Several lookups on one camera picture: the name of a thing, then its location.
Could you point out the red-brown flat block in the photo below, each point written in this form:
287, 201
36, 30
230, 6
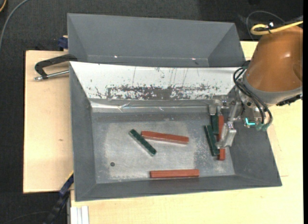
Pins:
222, 154
174, 173
166, 137

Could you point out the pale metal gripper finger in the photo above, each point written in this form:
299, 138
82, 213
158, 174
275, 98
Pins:
226, 137
212, 109

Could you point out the grey metal bin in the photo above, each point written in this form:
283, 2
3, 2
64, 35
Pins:
149, 40

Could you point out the dark green flat block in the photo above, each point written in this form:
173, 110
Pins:
210, 141
142, 142
214, 125

